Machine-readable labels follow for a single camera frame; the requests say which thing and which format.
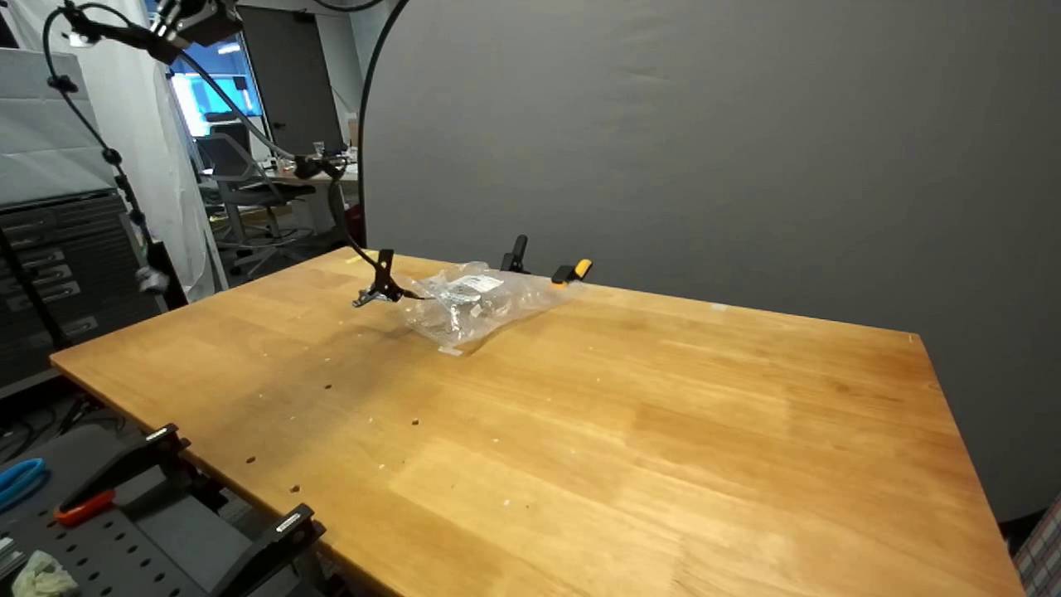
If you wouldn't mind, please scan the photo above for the black perforated cart top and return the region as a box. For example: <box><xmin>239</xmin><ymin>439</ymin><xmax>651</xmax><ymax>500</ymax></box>
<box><xmin>0</xmin><ymin>426</ymin><xmax>328</xmax><ymax>597</ymax></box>

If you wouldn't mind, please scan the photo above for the office chair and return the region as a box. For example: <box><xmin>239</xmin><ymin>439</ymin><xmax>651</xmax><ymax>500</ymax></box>
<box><xmin>197</xmin><ymin>134</ymin><xmax>308</xmax><ymax>282</ymax></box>

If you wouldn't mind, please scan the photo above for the clear plastic bag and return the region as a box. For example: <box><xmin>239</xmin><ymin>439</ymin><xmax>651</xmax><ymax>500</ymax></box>
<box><xmin>405</xmin><ymin>262</ymin><xmax>557</xmax><ymax>354</ymax></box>

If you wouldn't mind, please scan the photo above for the black drawer cabinet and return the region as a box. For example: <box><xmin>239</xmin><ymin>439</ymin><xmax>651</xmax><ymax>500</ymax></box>
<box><xmin>0</xmin><ymin>188</ymin><xmax>164</xmax><ymax>394</ymax></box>

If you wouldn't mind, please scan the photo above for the black clamp front table edge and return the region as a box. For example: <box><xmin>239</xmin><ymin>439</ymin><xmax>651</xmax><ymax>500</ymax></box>
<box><xmin>208</xmin><ymin>503</ymin><xmax>323</xmax><ymax>597</ymax></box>

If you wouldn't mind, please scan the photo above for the black clamp orange handle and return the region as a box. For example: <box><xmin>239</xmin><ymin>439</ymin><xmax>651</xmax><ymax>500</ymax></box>
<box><xmin>52</xmin><ymin>426</ymin><xmax>188</xmax><ymax>528</ymax></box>

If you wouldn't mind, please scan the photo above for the white cloth on cart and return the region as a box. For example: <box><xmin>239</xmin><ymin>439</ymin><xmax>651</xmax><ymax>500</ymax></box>
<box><xmin>10</xmin><ymin>551</ymin><xmax>79</xmax><ymax>597</ymax></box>

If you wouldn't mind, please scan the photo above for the black cable harness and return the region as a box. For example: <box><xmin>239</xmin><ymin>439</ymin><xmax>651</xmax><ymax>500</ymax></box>
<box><xmin>40</xmin><ymin>0</ymin><xmax>428</xmax><ymax>311</ymax></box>

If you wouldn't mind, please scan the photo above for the yellow black clamp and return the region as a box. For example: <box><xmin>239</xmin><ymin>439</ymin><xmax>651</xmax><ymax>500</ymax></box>
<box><xmin>550</xmin><ymin>260</ymin><xmax>594</xmax><ymax>287</ymax></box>

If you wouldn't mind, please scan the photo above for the blue monitor screen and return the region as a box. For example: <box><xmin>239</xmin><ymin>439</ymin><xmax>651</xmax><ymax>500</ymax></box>
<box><xmin>173</xmin><ymin>71</ymin><xmax>263</xmax><ymax>135</ymax></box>

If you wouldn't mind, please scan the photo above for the black lamp pole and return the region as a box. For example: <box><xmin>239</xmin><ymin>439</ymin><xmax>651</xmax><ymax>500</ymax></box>
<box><xmin>346</xmin><ymin>0</ymin><xmax>410</xmax><ymax>248</ymax></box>

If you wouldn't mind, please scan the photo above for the black clamp on table edge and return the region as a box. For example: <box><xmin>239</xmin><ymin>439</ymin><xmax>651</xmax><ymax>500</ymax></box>
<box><xmin>501</xmin><ymin>236</ymin><xmax>530</xmax><ymax>271</ymax></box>

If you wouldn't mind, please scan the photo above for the blue tool on cart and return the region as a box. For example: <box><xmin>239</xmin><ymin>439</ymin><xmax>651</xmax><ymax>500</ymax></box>
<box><xmin>0</xmin><ymin>457</ymin><xmax>51</xmax><ymax>511</ymax></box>

